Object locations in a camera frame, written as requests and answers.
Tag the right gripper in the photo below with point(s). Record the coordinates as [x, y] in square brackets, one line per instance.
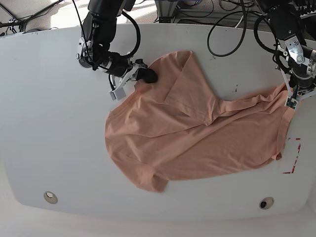
[120, 70]

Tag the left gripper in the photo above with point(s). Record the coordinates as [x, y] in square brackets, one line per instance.
[302, 82]

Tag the peach T-shirt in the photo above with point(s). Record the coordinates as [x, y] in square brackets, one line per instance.
[178, 129]

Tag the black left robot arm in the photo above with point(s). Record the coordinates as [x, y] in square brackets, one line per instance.
[289, 20]

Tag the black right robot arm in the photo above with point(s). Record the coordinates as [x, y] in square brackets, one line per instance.
[98, 30]

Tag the red tape rectangle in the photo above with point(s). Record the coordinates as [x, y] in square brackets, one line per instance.
[290, 155]

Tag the white power strip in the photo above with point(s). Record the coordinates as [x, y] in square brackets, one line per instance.
[307, 11]

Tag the right table grommet hole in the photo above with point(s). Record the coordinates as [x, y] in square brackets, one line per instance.
[266, 203]

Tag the table grommet hole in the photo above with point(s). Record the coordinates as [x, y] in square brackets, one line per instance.
[50, 197]
[266, 203]

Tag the left table grommet hole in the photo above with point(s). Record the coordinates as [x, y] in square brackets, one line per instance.
[50, 197]

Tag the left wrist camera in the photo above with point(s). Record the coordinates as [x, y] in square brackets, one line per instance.
[291, 103]

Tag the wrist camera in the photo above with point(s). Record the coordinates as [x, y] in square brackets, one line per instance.
[291, 103]
[117, 94]

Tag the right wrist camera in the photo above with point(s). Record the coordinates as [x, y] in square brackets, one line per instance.
[117, 94]

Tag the aluminium frame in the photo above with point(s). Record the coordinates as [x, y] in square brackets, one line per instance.
[166, 10]

